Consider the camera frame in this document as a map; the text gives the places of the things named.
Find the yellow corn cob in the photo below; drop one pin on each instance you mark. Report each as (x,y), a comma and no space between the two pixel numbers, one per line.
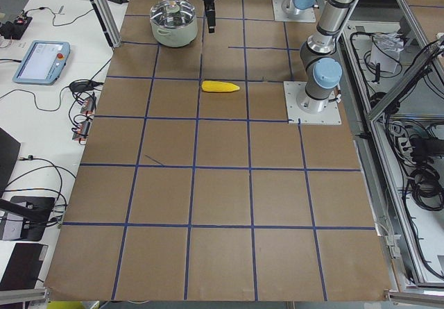
(219,87)

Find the glass pot lid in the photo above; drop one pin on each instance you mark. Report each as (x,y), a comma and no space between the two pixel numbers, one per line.
(172,13)

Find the pale green cooking pot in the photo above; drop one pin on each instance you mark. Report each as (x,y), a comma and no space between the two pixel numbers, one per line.
(175,38)

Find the small orange connector board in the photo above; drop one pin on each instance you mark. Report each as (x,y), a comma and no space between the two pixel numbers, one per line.
(89,105)

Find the blue teach pendant tablet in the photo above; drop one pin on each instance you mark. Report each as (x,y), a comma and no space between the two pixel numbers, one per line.
(42,63)

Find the black circuit box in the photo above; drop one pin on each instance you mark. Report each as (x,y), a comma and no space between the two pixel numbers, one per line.
(15,30)

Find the white crumpled paper bag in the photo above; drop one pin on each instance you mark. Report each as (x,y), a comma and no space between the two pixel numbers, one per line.
(385,51)

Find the aluminium frame post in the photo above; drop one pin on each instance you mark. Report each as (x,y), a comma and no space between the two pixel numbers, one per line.
(107,22)

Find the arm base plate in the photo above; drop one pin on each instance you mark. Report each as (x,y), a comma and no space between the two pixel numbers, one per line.
(301,109)
(294,11)

